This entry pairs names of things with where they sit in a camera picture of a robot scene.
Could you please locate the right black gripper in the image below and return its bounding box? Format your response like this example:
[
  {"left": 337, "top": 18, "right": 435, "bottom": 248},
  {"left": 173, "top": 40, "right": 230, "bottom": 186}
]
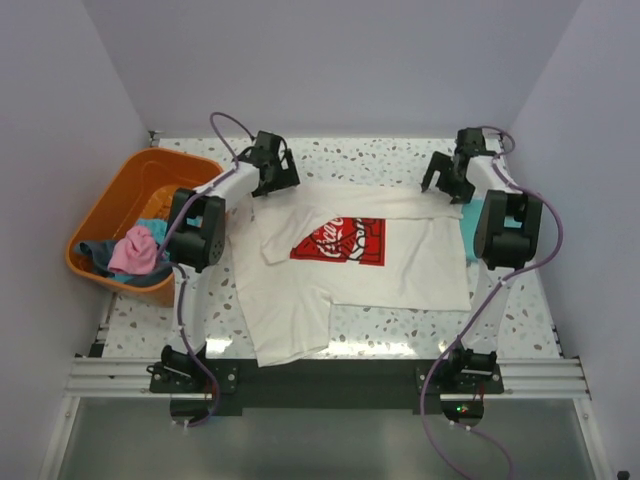
[{"left": 421, "top": 151, "right": 475, "bottom": 205}]

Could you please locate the white t shirt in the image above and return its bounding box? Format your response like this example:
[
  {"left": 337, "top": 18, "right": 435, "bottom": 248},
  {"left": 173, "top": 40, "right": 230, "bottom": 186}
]
[{"left": 228, "top": 183, "right": 470, "bottom": 367}]

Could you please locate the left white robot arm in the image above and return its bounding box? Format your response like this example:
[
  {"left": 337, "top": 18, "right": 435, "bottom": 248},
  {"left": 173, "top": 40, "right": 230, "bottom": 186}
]
[{"left": 161, "top": 131, "right": 300, "bottom": 392}]

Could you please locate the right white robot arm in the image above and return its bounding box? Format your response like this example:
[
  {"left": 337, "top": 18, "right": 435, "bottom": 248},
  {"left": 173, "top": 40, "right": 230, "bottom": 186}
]
[{"left": 421, "top": 127, "right": 542, "bottom": 393}]

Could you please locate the folded teal t shirt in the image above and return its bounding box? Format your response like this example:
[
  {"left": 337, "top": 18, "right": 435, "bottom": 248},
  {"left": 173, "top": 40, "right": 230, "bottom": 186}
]
[{"left": 459, "top": 199, "right": 484, "bottom": 263}]

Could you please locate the teal t shirt in basket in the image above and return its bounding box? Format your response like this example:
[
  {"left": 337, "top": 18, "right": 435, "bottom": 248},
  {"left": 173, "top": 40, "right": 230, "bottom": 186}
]
[{"left": 136, "top": 218, "right": 167, "bottom": 246}]

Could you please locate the orange plastic basket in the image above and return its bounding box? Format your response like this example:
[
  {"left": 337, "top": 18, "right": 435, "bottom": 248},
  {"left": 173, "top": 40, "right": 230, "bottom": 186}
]
[{"left": 66, "top": 147, "right": 223, "bottom": 308}]

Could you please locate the pink t shirt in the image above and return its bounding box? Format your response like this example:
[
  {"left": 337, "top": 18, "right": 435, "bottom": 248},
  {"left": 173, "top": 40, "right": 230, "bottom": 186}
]
[{"left": 108, "top": 224, "right": 162, "bottom": 276}]

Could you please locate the dark grey t shirt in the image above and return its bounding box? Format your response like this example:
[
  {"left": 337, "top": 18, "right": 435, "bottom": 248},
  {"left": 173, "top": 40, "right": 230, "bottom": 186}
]
[{"left": 72, "top": 240, "right": 172, "bottom": 288}]

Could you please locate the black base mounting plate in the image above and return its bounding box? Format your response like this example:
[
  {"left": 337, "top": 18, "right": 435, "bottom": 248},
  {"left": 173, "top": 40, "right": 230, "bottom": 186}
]
[{"left": 146, "top": 356, "right": 505, "bottom": 422}]

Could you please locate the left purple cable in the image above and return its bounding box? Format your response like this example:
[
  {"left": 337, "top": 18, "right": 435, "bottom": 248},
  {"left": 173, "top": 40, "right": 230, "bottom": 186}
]
[{"left": 154, "top": 111, "right": 256, "bottom": 428}]

